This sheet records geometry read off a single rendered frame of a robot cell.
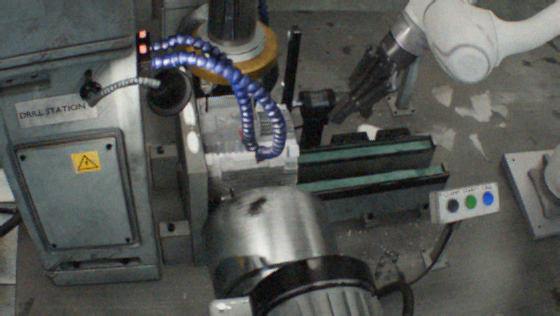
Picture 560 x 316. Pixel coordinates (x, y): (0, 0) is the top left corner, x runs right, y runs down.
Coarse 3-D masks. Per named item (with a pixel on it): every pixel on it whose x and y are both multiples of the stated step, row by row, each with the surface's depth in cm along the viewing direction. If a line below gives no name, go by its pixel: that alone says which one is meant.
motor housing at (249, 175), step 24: (264, 120) 134; (288, 120) 134; (264, 144) 132; (288, 144) 133; (216, 168) 131; (240, 168) 130; (264, 168) 131; (288, 168) 133; (216, 192) 133; (240, 192) 135
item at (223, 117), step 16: (224, 96) 132; (208, 112) 133; (224, 112) 133; (256, 112) 130; (224, 128) 130; (240, 128) 126; (256, 128) 127; (208, 144) 128; (224, 144) 128; (240, 144) 130
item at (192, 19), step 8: (200, 8) 154; (208, 8) 151; (192, 16) 152; (200, 16) 150; (184, 24) 152; (192, 24) 150; (176, 32) 155; (184, 32) 151; (176, 48) 153; (184, 64) 144; (272, 72) 152; (200, 80) 148; (264, 80) 153; (272, 80) 154; (200, 88) 150; (216, 88) 152; (224, 88) 152; (272, 88) 156; (200, 96) 152; (208, 96) 153; (216, 96) 153
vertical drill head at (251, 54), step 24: (216, 0) 103; (240, 0) 102; (216, 24) 107; (240, 24) 107; (264, 24) 119; (192, 48) 113; (240, 48) 110; (264, 48) 114; (192, 72) 112; (264, 72) 113
